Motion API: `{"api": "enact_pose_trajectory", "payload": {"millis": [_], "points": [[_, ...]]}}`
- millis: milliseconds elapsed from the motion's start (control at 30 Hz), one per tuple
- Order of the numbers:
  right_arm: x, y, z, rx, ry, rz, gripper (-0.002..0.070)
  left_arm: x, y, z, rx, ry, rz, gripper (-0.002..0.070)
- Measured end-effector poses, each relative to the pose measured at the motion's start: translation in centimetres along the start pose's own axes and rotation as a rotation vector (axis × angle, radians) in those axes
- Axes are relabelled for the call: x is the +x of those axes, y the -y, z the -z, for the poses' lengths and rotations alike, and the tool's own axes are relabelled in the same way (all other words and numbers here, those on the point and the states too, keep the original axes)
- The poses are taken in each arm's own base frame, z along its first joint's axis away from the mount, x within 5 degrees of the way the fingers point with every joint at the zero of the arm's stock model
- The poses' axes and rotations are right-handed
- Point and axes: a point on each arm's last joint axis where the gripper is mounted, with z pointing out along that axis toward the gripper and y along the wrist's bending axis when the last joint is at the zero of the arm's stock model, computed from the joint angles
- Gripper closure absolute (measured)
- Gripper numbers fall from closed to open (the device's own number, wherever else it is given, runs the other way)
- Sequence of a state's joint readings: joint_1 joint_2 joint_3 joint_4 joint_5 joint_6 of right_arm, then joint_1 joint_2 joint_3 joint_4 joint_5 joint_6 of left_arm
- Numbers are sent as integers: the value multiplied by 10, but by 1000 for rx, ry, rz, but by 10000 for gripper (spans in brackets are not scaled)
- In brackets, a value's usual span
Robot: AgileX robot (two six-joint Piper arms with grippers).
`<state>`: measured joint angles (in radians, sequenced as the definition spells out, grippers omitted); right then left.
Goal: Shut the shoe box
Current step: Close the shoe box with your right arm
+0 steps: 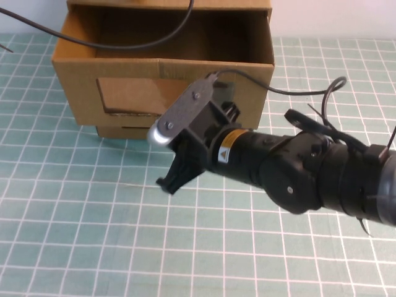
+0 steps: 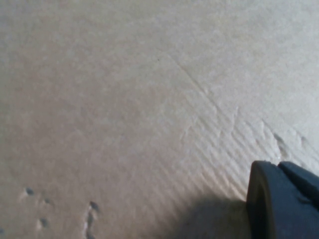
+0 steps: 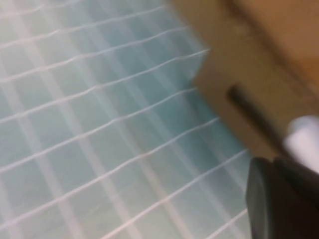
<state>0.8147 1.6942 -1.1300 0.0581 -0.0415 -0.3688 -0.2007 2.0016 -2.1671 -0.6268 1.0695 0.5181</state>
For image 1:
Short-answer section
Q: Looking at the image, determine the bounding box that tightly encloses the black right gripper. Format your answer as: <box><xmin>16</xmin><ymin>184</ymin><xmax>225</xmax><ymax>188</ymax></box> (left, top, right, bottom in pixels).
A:
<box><xmin>155</xmin><ymin>82</ymin><xmax>243</xmax><ymax>196</ymax></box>

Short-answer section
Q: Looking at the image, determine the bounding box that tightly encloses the cardboard drawer with window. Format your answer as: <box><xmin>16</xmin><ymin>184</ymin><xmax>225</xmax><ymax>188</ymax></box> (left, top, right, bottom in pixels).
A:
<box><xmin>51</xmin><ymin>5</ymin><xmax>276</xmax><ymax>131</ymax></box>
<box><xmin>97</xmin><ymin>124</ymin><xmax>158</xmax><ymax>140</ymax></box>

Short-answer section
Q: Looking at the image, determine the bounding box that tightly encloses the cardboard drawer with flat window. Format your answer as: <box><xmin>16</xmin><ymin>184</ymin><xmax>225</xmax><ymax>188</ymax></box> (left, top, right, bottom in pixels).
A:
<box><xmin>97</xmin><ymin>124</ymin><xmax>158</xmax><ymax>140</ymax></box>

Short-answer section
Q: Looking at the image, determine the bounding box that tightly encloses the green checked tablecloth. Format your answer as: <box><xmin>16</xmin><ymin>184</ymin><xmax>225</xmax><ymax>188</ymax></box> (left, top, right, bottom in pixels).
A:
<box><xmin>0</xmin><ymin>33</ymin><xmax>396</xmax><ymax>297</ymax></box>

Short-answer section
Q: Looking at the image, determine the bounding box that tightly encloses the black zip tie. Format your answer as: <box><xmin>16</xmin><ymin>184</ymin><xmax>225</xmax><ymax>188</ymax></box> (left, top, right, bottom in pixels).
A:
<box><xmin>382</xmin><ymin>123</ymin><xmax>396</xmax><ymax>158</ymax></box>
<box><xmin>355</xmin><ymin>216</ymin><xmax>376</xmax><ymax>238</ymax></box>

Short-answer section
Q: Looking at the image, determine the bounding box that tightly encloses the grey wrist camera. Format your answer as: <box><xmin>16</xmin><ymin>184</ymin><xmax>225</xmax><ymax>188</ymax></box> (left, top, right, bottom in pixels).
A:
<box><xmin>147</xmin><ymin>77</ymin><xmax>220</xmax><ymax>146</ymax></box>

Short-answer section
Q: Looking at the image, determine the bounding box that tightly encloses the black camera cable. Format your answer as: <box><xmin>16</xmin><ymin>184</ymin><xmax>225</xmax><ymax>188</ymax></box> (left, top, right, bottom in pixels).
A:
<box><xmin>212</xmin><ymin>69</ymin><xmax>375</xmax><ymax>152</ymax></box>

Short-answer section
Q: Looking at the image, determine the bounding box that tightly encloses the long black cable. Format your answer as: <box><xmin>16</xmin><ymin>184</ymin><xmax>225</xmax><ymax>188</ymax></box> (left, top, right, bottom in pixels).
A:
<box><xmin>0</xmin><ymin>0</ymin><xmax>196</xmax><ymax>51</ymax></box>

